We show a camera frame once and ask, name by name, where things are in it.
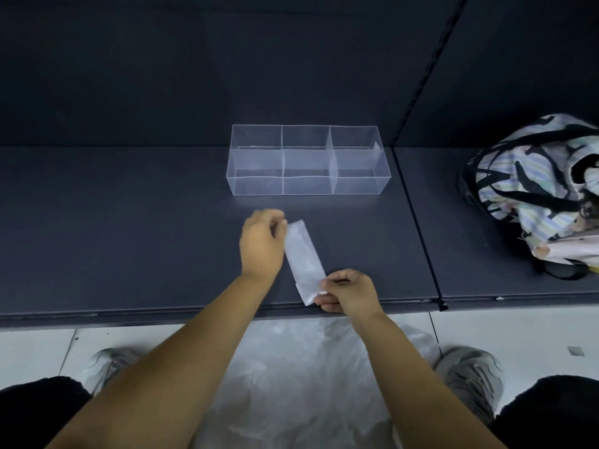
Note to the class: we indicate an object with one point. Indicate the black trousers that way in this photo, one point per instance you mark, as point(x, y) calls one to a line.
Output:
point(547, 416)

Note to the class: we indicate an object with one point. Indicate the pile of plastic bags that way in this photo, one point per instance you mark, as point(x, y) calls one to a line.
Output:
point(299, 392)

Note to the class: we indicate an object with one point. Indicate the person's right hand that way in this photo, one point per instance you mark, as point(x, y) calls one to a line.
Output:
point(353, 296)

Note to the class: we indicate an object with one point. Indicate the black white striped tote bag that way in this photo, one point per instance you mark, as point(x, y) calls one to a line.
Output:
point(524, 182)

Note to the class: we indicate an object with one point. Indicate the clear plastic bag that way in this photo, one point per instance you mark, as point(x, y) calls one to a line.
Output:
point(304, 261)

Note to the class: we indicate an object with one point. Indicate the pink white folder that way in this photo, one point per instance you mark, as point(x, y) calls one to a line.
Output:
point(571, 250)

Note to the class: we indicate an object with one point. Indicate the person's left hand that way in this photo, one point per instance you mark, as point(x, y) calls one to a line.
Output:
point(262, 247)

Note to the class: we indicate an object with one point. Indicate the person's left forearm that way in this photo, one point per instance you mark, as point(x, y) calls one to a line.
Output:
point(173, 374)

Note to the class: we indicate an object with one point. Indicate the clear three-compartment plastic box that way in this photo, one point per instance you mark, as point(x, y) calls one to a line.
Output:
point(309, 163)

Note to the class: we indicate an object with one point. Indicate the small brown plush toy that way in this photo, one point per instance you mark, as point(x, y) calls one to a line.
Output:
point(589, 215)

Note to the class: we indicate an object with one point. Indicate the person's right forearm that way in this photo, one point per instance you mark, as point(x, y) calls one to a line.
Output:
point(421, 392)

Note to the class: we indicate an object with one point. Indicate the person's right grey shoe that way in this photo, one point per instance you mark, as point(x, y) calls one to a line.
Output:
point(470, 381)

